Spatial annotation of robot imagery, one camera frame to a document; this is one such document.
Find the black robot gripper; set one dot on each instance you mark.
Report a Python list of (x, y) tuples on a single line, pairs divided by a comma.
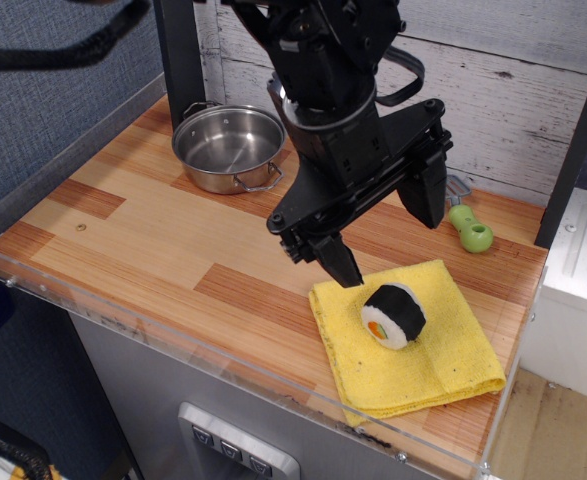
[(345, 171)]

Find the clear acrylic guard rail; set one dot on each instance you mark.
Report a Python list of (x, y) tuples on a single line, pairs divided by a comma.
[(112, 229)]

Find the dark metal post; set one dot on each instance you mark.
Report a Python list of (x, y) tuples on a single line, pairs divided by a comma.
[(565, 183), (179, 46)]

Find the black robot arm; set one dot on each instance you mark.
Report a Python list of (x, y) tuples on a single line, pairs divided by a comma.
[(344, 94)]

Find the dark metal post left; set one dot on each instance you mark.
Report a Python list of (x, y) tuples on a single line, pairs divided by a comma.
[(179, 46)]

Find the white ridged box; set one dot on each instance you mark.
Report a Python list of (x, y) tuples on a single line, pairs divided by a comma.
[(555, 341)]

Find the toy sushi roll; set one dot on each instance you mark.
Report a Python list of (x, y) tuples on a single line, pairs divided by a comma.
[(393, 315)]

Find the silver toy appliance front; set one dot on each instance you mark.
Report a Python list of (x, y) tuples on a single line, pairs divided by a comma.
[(265, 409)]

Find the stainless steel pot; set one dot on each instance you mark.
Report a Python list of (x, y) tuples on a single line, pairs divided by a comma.
[(231, 149)]

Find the yellow folded cloth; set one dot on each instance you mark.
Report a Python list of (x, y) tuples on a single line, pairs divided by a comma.
[(451, 360)]

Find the dark metal post right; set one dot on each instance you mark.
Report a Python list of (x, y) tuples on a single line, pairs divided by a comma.
[(565, 183)]

